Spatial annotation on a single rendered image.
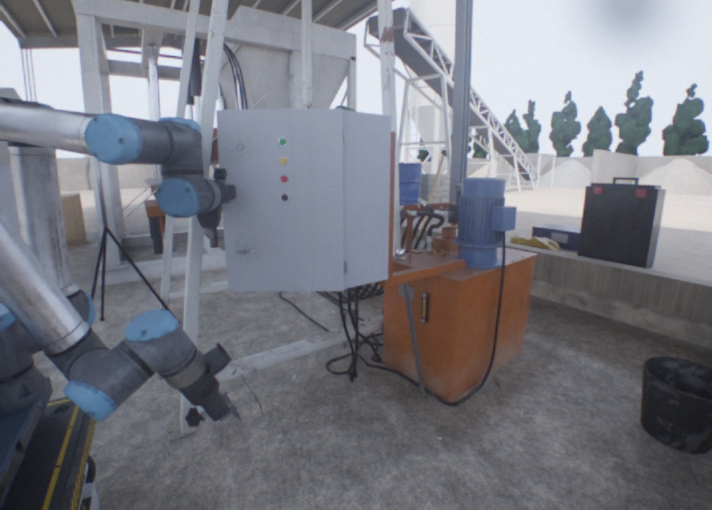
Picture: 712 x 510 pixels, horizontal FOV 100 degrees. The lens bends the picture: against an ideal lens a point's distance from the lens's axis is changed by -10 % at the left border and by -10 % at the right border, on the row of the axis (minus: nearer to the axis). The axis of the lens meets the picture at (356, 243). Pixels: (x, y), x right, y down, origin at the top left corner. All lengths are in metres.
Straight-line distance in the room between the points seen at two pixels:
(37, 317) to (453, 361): 1.44
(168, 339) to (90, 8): 3.67
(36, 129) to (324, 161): 0.71
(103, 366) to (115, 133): 0.41
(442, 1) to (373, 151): 14.37
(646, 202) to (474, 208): 1.77
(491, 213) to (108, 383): 1.50
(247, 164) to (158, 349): 0.64
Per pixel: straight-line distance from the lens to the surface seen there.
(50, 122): 0.89
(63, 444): 1.30
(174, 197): 0.82
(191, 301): 1.44
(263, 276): 1.18
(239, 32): 4.28
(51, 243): 1.29
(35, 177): 1.27
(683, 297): 2.97
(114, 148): 0.72
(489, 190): 1.64
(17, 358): 1.30
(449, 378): 1.69
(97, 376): 0.74
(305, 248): 1.13
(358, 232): 1.16
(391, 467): 1.44
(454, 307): 1.53
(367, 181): 1.17
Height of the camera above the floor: 1.05
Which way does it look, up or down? 12 degrees down
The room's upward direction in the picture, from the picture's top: straight up
